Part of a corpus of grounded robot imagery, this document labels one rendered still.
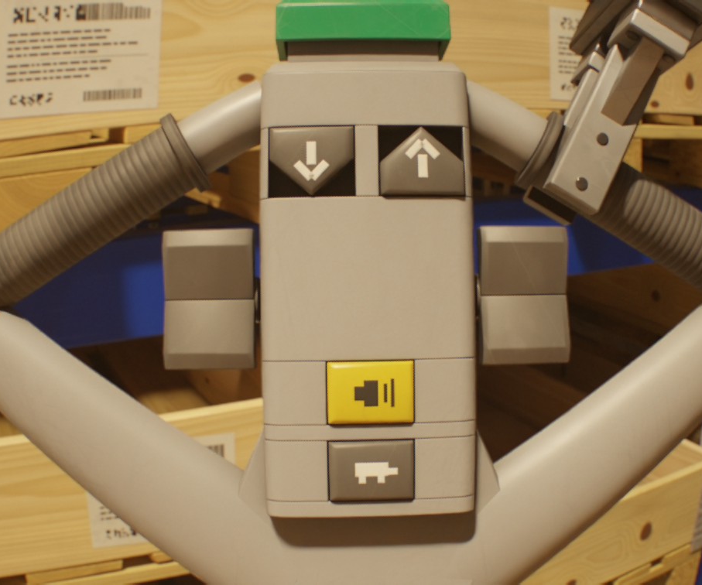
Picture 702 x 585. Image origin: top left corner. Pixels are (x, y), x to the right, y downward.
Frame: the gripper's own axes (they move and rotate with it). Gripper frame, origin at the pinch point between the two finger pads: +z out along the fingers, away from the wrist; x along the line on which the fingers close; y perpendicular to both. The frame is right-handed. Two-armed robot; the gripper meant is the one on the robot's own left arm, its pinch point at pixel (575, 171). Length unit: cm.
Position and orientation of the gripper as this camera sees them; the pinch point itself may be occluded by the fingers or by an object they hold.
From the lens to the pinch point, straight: 43.7
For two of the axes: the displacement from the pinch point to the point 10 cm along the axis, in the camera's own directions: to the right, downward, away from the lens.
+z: -4.8, 8.8, -0.3
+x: 0.2, -0.3, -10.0
